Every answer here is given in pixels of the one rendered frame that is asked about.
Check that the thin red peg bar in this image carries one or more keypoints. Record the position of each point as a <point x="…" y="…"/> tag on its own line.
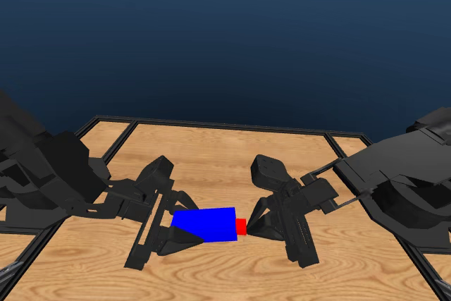
<point x="241" y="226"/>

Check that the blue hollow socket block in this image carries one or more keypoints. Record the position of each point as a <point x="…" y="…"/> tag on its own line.
<point x="211" y="223"/>

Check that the black table frame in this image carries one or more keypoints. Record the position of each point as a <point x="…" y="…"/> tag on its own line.
<point x="229" y="127"/>

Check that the silver aluminium rail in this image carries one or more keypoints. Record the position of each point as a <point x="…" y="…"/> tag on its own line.
<point x="8" y="270"/>
<point x="445" y="288"/>

